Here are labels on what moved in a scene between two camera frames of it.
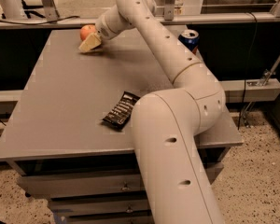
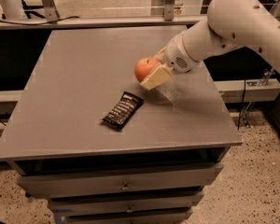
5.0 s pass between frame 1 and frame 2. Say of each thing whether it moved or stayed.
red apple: moved
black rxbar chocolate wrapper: stayed
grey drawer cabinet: stayed
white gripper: moved
